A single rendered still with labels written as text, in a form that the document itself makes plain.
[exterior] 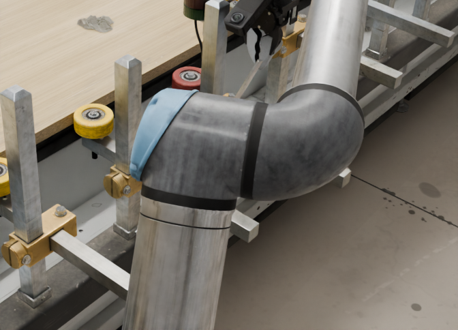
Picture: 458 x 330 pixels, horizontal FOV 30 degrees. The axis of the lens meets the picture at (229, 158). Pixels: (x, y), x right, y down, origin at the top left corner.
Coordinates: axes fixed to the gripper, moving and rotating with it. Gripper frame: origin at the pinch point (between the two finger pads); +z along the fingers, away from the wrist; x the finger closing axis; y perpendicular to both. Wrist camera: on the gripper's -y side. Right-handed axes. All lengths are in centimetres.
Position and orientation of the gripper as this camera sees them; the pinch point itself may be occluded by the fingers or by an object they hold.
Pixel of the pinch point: (257, 65)
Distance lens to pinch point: 174.0
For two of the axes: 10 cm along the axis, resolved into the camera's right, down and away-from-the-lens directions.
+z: -0.7, 7.9, 6.1
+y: 6.2, -4.4, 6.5
